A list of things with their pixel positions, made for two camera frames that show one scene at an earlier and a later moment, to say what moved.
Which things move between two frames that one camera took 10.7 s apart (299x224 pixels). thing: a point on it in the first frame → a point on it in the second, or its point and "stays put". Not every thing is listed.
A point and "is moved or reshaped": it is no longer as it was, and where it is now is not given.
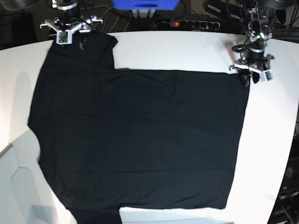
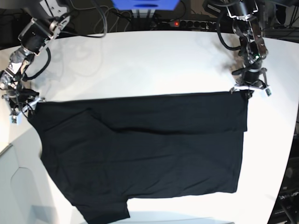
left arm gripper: (69, 22) → (21, 101)
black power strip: (195, 24) stays put
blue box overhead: (151, 5) stays put
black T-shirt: (111, 138) is moved or reshaped
